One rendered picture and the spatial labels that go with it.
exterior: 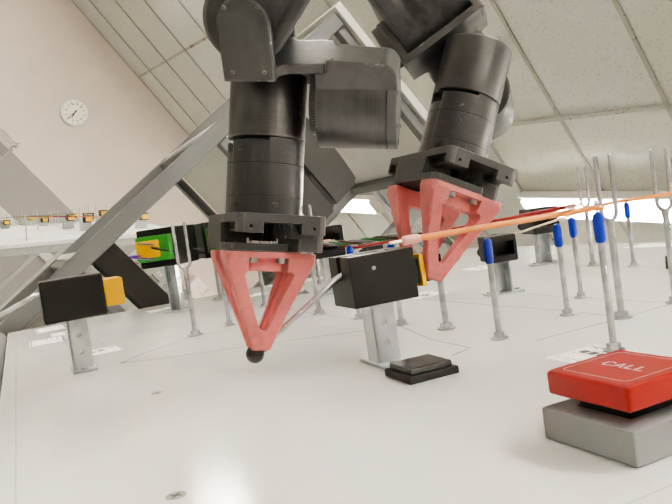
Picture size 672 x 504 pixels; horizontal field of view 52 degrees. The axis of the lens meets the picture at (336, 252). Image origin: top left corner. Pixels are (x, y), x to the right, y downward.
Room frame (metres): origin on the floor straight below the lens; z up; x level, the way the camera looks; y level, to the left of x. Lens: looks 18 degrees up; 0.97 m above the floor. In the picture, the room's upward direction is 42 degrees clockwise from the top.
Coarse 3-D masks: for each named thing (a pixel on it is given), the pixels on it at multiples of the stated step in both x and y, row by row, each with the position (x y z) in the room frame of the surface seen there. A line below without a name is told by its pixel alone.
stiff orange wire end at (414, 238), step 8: (584, 208) 0.41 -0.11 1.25; (592, 208) 0.41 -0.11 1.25; (600, 208) 0.41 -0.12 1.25; (536, 216) 0.40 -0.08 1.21; (544, 216) 0.40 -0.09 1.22; (552, 216) 0.40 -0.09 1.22; (560, 216) 0.41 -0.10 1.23; (488, 224) 0.40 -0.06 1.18; (496, 224) 0.40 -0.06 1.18; (504, 224) 0.40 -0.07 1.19; (512, 224) 0.40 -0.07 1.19; (440, 232) 0.39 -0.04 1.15; (448, 232) 0.39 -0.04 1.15; (456, 232) 0.39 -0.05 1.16; (464, 232) 0.39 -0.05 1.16; (400, 240) 0.38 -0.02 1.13; (408, 240) 0.38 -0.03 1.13; (416, 240) 0.39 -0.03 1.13
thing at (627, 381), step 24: (600, 360) 0.31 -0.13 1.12; (624, 360) 0.30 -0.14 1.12; (648, 360) 0.29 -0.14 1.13; (552, 384) 0.31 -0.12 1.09; (576, 384) 0.29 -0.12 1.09; (600, 384) 0.28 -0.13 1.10; (624, 384) 0.27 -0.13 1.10; (648, 384) 0.27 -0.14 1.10; (600, 408) 0.29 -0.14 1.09; (624, 408) 0.27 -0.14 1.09; (648, 408) 0.28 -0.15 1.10
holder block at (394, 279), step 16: (336, 256) 0.53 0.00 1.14; (352, 256) 0.50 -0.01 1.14; (368, 256) 0.50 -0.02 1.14; (384, 256) 0.50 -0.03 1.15; (400, 256) 0.50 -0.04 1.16; (336, 272) 0.52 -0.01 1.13; (352, 272) 0.50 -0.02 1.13; (368, 272) 0.50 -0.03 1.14; (384, 272) 0.50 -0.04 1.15; (400, 272) 0.50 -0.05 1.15; (336, 288) 0.53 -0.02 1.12; (352, 288) 0.50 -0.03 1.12; (368, 288) 0.50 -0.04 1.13; (384, 288) 0.50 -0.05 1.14; (400, 288) 0.51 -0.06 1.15; (416, 288) 0.51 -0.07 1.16; (336, 304) 0.54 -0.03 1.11; (352, 304) 0.51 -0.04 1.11; (368, 304) 0.51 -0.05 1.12
